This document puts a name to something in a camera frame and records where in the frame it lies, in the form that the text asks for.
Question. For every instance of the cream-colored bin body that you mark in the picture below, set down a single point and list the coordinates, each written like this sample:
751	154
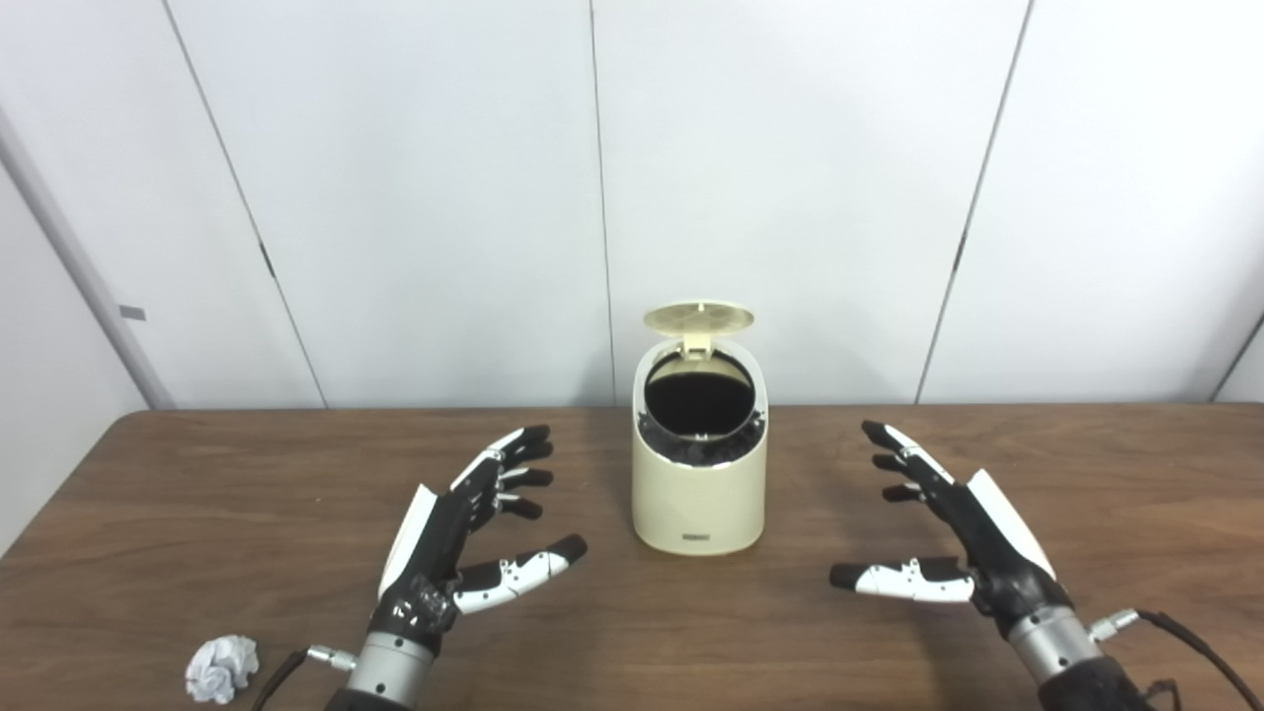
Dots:
699	504

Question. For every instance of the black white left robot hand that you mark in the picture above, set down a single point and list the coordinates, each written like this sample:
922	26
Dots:
434	533

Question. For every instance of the small gray wall tag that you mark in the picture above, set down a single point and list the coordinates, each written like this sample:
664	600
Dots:
132	313

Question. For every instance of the round cream bin lid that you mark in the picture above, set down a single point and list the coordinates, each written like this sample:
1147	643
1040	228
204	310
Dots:
698	318

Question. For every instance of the black wall panel clip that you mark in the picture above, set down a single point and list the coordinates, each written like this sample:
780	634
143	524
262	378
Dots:
267	260

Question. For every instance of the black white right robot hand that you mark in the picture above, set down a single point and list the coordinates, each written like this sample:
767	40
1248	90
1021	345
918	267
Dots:
997	553

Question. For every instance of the gray wall corner post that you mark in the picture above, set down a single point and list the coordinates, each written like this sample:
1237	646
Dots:
79	267

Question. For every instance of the white paper ball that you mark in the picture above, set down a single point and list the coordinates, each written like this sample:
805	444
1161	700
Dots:
222	670

